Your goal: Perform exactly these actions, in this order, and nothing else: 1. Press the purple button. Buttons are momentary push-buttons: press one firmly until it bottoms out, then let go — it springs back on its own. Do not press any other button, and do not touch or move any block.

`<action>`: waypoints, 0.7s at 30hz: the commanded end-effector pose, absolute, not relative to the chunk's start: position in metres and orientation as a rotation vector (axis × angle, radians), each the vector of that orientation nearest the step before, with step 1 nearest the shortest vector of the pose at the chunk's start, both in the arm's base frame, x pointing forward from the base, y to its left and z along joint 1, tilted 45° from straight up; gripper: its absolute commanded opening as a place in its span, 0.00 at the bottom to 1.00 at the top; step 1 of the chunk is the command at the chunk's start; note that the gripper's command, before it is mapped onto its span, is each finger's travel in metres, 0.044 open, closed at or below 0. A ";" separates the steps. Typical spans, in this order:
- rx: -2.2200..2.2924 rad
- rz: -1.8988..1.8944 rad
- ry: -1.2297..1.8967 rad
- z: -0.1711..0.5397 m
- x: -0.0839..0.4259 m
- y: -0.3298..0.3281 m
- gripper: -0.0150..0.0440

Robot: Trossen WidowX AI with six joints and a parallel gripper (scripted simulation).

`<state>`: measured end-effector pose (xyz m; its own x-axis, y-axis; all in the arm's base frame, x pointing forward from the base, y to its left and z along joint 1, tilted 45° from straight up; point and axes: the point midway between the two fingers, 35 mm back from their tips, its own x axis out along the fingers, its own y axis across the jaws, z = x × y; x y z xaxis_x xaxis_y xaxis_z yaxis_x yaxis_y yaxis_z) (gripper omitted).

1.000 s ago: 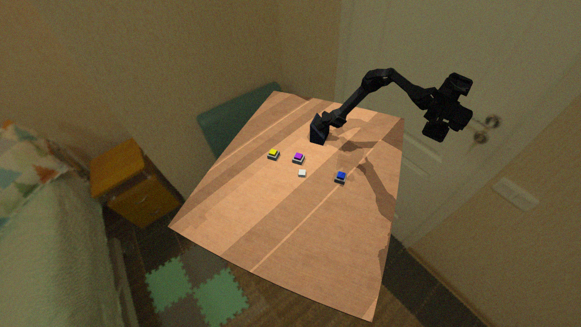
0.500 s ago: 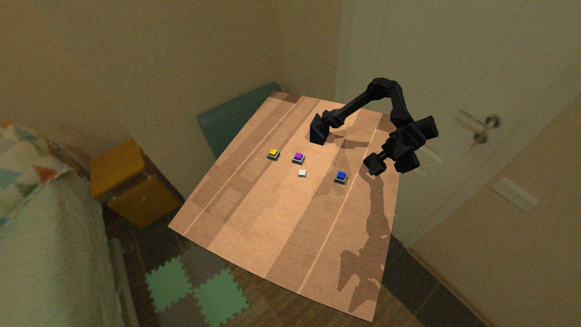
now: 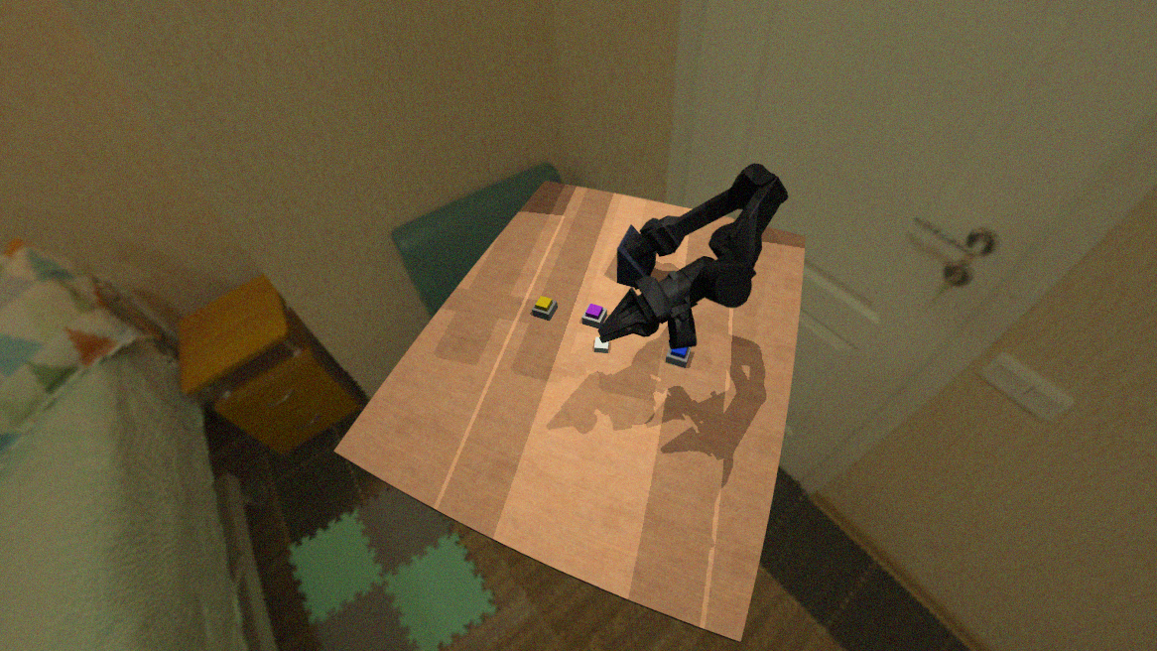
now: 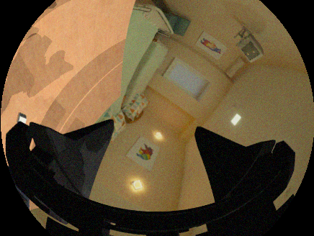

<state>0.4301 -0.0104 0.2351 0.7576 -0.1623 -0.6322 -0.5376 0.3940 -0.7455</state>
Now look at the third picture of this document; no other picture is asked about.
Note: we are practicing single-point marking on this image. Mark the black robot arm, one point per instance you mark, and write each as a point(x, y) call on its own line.
point(726, 280)

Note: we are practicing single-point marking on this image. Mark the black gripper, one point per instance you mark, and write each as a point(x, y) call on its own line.
point(642, 314)

